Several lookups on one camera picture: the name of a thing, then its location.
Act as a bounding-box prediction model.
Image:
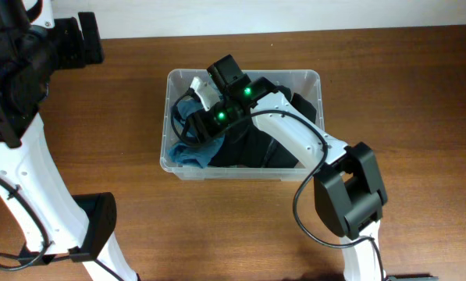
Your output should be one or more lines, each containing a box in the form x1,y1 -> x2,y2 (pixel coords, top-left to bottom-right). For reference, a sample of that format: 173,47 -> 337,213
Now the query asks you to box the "clear plastic storage bin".
159,69 -> 325,181

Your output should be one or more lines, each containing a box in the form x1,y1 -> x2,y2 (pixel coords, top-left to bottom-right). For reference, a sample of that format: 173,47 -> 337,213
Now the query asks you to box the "right black camera cable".
169,90 -> 386,281

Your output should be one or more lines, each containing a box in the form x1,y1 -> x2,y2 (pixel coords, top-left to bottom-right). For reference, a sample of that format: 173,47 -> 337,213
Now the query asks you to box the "blue cloth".
167,88 -> 225,169

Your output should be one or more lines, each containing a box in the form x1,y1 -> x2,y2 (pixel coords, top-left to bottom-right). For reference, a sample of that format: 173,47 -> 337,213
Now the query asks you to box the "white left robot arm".
0,0 -> 138,280

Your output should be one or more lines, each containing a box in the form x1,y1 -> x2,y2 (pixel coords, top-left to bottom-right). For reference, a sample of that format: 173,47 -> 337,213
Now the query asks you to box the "large black garment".
208,84 -> 318,169

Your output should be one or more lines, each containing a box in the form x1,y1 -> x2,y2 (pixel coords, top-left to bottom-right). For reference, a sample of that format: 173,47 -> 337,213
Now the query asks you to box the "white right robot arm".
186,55 -> 388,280

